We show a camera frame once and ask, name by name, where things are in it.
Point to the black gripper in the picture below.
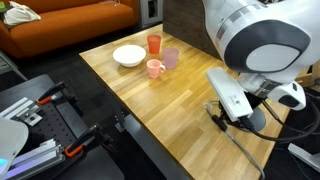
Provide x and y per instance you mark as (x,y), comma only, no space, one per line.
(255,100)

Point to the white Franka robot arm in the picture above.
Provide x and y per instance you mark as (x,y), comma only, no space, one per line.
(260,40)

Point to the translucent purple plastic cup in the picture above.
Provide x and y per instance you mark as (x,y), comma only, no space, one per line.
(170,59)

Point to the light wooden desk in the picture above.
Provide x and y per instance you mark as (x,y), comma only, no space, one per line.
(308,76)

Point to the pink mug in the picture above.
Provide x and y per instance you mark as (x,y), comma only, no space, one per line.
(154,69)

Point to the dark wooden board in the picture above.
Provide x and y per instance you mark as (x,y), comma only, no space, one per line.
(183,23)

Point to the orange plastic cup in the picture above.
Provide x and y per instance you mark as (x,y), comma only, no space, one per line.
(154,45)

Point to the white bowl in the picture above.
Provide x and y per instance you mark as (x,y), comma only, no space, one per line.
(129,55)

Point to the grey cabinet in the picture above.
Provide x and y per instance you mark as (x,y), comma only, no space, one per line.
(150,11)

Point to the black orange bar clamp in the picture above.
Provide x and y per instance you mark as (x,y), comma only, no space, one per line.
(83,140)
(53,91)

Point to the orange sofa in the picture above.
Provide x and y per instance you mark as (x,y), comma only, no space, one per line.
(66,23)

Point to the black perforated breadboard table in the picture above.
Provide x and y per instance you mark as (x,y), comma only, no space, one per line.
(33,90)

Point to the long aluminium extrusion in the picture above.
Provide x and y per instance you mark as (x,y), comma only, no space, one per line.
(33,160)

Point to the short aluminium extrusion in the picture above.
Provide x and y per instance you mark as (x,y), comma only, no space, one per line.
(20,111)

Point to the white cloth bag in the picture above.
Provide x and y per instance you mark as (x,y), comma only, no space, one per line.
(20,15)

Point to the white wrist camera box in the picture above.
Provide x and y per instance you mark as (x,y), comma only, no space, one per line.
(228,93)

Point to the grey metal table frame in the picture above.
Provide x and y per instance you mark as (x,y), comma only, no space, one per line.
(150,146)

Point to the white camera stand device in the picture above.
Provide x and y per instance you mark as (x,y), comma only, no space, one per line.
(11,140)

